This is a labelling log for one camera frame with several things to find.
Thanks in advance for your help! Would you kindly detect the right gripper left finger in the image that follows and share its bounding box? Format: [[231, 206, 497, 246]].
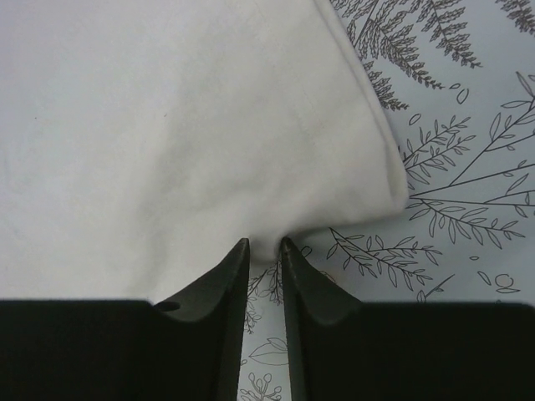
[[1, 239, 250, 400]]

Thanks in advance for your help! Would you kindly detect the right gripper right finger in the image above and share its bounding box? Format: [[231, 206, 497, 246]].
[[280, 238, 534, 400]]

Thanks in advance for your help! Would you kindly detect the floral table mat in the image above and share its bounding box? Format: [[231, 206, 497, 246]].
[[237, 0, 535, 401]]

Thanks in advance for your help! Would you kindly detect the white t shirt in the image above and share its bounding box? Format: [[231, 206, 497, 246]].
[[1, 1, 408, 301]]

